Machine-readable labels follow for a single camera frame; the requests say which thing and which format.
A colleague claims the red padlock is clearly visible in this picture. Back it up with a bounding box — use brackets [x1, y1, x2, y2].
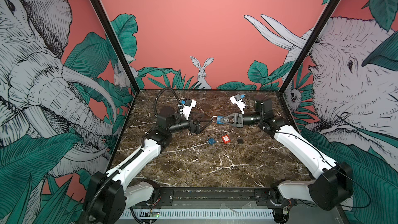
[222, 135, 231, 144]

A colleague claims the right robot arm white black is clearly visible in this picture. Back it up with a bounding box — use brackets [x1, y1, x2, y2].
[217, 96, 353, 211]

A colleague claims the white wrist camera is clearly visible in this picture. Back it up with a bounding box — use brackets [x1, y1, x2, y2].
[230, 94, 246, 114]
[178, 98, 197, 120]

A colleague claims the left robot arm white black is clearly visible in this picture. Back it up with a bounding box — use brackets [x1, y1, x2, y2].
[78, 100, 202, 224]

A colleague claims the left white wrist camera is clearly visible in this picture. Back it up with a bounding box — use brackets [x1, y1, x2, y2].
[178, 98, 197, 120]

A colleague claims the left black frame post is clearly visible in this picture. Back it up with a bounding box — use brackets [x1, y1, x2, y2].
[90, 0, 140, 94]

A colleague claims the right black frame post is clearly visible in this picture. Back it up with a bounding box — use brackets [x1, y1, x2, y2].
[278, 0, 341, 93]

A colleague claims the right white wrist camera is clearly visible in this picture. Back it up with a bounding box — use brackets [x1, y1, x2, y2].
[230, 94, 246, 114]

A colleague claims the white slotted cable duct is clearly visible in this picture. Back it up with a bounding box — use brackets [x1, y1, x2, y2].
[120, 208, 274, 220]

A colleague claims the black front mounting rail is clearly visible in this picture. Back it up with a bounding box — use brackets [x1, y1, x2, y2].
[124, 187, 340, 207]

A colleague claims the blue padlock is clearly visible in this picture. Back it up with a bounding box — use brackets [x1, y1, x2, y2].
[207, 137, 217, 145]
[211, 116, 224, 124]

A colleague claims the black frame post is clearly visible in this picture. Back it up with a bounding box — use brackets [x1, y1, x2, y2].
[90, 0, 140, 94]
[278, 0, 341, 93]

